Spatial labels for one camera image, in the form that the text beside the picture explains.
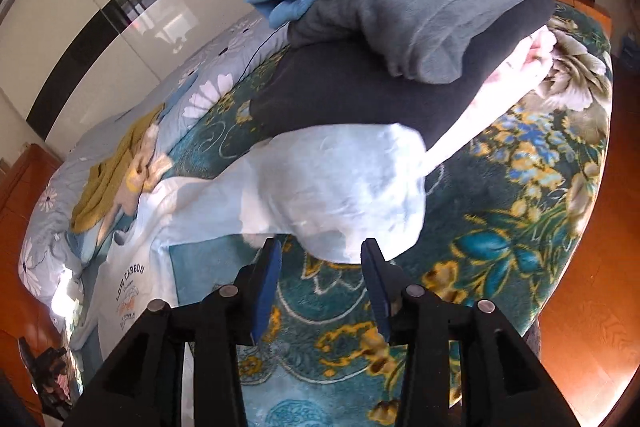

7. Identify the light blue printed t-shirt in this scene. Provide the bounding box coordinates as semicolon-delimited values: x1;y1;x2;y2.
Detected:
70;124;426;355

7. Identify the orange wooden headboard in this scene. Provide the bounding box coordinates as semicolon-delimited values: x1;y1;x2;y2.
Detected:
0;143;64;413

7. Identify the teal floral plush blanket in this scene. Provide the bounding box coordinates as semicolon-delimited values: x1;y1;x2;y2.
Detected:
170;0;612;426

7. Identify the olive green knit sweater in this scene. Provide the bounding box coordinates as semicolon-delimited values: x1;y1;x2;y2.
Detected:
70;103;165;234

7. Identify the cream fluffy sweater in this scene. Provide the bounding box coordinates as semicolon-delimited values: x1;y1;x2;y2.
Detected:
96;124;172;246

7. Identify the white pink folded garment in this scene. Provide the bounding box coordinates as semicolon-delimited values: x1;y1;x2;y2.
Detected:
425;25;556;173

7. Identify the blue daisy print duvet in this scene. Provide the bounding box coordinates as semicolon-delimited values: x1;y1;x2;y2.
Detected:
16;13;277;303

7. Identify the dark navy fleece garment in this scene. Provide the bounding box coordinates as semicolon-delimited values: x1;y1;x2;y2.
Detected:
250;0;553;147

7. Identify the grey folded sweatshirt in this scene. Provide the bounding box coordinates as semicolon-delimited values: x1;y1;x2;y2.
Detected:
288;0;526;84

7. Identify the white black glossy wardrobe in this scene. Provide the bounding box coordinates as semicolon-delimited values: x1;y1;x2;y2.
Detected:
0;0;296;148

